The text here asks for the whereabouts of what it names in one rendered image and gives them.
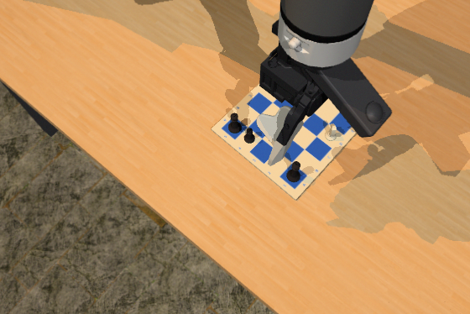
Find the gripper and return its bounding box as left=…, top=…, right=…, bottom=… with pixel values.
left=256, top=42, right=334, bottom=166

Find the blue and cream chessboard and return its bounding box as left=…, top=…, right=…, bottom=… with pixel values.
left=211, top=84, right=356, bottom=201

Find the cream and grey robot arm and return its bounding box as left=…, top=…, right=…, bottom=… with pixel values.
left=278, top=0, right=392, bottom=138

